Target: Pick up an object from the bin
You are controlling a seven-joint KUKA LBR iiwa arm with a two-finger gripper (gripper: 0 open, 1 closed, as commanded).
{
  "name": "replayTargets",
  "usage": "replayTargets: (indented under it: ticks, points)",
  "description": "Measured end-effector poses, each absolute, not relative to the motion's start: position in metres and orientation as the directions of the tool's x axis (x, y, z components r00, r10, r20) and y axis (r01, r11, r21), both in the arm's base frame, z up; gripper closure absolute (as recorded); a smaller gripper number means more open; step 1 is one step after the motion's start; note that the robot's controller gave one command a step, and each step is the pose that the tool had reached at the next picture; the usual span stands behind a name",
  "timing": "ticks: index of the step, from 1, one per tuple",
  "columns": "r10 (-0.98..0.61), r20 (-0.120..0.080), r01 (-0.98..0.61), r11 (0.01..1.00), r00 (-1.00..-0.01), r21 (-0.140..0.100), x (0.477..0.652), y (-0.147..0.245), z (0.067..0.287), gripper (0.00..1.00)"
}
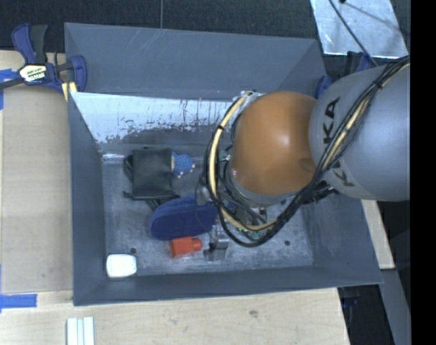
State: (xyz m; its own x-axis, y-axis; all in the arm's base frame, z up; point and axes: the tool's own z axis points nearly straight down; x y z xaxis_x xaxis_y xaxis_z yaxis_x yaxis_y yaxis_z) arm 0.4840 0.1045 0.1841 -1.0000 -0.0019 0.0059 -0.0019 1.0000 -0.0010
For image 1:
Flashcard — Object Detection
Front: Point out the white rounded block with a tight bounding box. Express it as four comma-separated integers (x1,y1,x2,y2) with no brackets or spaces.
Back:
106,253,138,279

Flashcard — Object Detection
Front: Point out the dark blue oval sponge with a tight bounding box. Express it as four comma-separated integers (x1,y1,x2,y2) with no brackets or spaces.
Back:
148,195,219,242

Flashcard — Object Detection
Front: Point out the pale wood flat board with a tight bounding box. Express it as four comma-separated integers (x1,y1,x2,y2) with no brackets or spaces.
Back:
0,87,75,295

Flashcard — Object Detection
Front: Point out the grey metal bin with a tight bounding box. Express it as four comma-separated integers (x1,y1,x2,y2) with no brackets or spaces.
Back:
63,22,384,307

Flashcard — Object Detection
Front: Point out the black fabric pouch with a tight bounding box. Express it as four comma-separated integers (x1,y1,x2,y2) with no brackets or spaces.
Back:
122,147,180,202

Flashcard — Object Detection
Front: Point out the red small block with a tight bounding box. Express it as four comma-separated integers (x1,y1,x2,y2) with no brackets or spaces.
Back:
168,236,203,259

